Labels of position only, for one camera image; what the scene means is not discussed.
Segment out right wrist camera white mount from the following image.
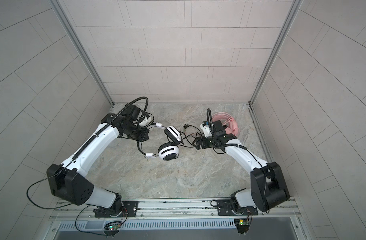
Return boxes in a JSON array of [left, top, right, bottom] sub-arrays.
[[200, 121, 212, 138]]

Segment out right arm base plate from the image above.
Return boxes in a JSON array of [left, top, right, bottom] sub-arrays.
[[210, 199, 258, 217]]

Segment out circuit board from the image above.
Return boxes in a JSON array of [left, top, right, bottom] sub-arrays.
[[104, 221, 122, 232], [234, 219, 251, 234]]

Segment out left circuit board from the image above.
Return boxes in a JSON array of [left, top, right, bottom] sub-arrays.
[[104, 221, 122, 232]]

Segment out white vent grille strip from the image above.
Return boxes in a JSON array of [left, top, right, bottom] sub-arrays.
[[58, 219, 236, 232]]

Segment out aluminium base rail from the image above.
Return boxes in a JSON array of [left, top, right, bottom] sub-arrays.
[[48, 198, 301, 221]]

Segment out right circuit board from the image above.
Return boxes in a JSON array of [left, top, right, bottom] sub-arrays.
[[234, 219, 251, 234]]

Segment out white black headphones with cable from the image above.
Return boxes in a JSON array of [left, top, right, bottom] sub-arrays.
[[137, 121, 196, 161]]

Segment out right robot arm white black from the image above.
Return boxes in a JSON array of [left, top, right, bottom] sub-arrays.
[[194, 109, 290, 215]]

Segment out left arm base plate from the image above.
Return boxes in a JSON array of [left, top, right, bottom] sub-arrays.
[[93, 200, 139, 218]]

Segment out pink headphones with cable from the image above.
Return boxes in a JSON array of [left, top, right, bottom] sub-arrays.
[[212, 112, 239, 136]]

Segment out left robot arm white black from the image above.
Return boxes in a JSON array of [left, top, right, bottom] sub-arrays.
[[46, 97, 149, 217]]

